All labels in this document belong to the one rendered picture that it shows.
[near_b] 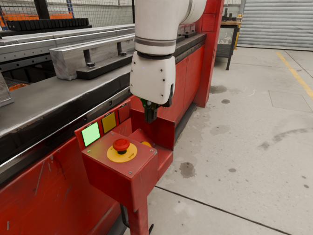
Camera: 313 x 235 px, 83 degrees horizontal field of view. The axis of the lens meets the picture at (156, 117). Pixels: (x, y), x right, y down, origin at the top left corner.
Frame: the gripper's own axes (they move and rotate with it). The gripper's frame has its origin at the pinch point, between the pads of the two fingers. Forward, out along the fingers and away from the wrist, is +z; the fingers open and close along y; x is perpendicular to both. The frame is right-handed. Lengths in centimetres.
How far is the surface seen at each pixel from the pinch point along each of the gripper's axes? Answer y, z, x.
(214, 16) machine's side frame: -37, -16, 173
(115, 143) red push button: -2.3, 3.6, -10.9
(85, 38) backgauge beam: -63, -5, 33
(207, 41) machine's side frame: -39, 8, 173
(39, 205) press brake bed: -14.8, 20.1, -25.8
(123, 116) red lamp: -9.7, 5.0, 0.3
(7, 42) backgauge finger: -37.6, -12.7, -11.6
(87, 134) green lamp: -9.8, 3.6, -12.4
